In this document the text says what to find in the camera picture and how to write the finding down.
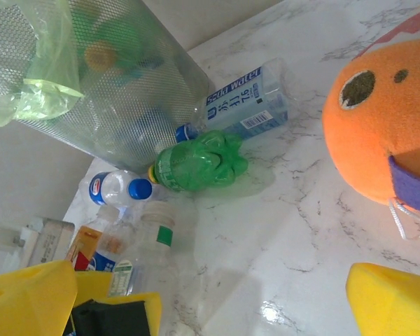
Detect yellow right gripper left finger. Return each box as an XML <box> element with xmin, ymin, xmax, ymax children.
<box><xmin>0</xmin><ymin>259</ymin><xmax>80</xmax><ymax>336</ymax></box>

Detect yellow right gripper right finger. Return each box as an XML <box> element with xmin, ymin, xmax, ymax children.
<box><xmin>346</xmin><ymin>262</ymin><xmax>420</xmax><ymax>336</ymax></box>

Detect silver mesh waste bin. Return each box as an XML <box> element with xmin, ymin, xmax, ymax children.
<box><xmin>0</xmin><ymin>0</ymin><xmax>216</xmax><ymax>174</ymax></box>

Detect green plastic bin liner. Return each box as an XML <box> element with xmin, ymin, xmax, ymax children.
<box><xmin>0</xmin><ymin>0</ymin><xmax>87</xmax><ymax>127</ymax></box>

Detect bottle with orange red label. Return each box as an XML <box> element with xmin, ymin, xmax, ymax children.
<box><xmin>64</xmin><ymin>204</ymin><xmax>127</xmax><ymax>274</ymax></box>

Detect grey metal box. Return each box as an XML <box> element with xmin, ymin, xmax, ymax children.
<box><xmin>13</xmin><ymin>216</ymin><xmax>76</xmax><ymax>269</ymax></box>

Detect clear bottle with green sticker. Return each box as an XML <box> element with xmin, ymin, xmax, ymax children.
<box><xmin>106</xmin><ymin>201</ymin><xmax>178</xmax><ymax>298</ymax></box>

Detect small clear bottle blue cap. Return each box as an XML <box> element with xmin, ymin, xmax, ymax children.
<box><xmin>87</xmin><ymin>169</ymin><xmax>153</xmax><ymax>207</ymax></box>

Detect orange plush fish toy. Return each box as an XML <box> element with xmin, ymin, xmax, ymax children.
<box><xmin>321</xmin><ymin>0</ymin><xmax>420</xmax><ymax>242</ymax></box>

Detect soda water bottle blue cap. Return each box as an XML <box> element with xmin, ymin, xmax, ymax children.
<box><xmin>174</xmin><ymin>57</ymin><xmax>290</xmax><ymax>144</ymax></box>

